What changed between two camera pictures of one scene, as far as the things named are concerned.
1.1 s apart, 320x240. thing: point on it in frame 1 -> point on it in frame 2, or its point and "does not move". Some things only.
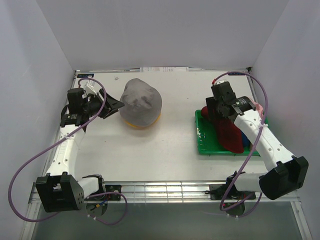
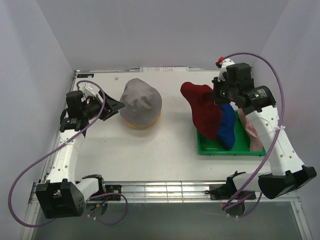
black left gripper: x=111 y=107 does not move
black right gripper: x=211 y=103 -> x=216 y=85
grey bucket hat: x=142 y=103 does not move
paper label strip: x=164 y=69 does not move
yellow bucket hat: x=143 y=127 does not move
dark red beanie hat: x=229 y=134 -> x=207 y=114
